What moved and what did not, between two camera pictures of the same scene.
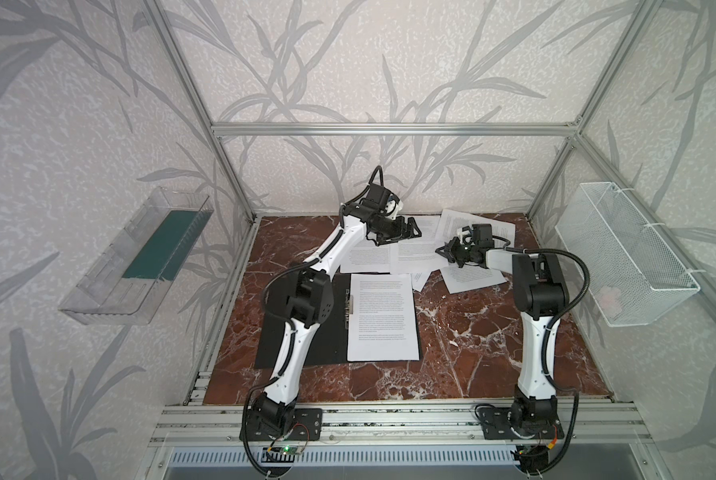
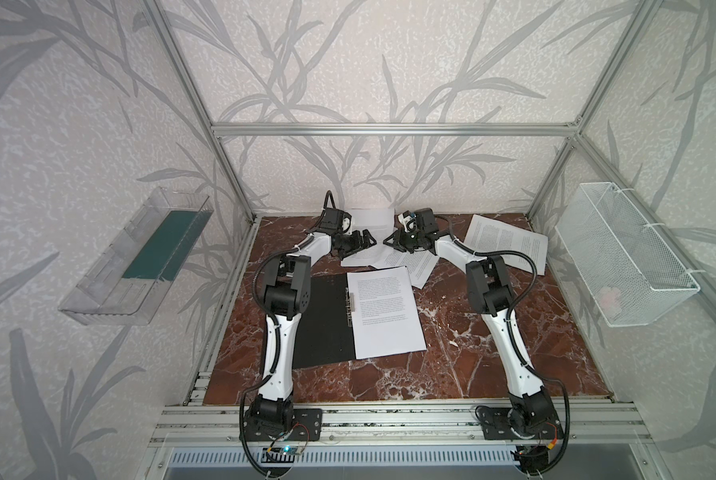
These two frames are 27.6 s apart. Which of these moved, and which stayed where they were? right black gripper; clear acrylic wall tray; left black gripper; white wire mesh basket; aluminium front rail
Moved: right black gripper; left black gripper
Stayed: clear acrylic wall tray; white wire mesh basket; aluminium front rail
